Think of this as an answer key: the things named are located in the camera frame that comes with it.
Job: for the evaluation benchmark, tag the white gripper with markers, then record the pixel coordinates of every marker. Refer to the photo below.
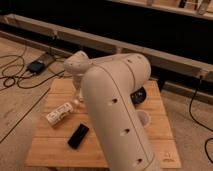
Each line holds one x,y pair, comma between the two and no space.
79,91

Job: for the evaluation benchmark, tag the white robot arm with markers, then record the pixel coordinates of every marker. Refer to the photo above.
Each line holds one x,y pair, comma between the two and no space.
106,84

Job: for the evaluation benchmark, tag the black remote control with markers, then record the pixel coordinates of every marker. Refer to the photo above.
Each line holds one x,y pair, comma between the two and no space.
78,136

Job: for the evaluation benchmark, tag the wooden table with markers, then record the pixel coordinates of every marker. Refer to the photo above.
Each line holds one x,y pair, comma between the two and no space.
49,146

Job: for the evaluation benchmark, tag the black bowl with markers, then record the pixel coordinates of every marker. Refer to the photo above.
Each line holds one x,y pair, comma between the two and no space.
139,96

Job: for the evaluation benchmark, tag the long wooden beam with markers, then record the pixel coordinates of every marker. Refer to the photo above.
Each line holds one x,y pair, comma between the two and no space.
157,58

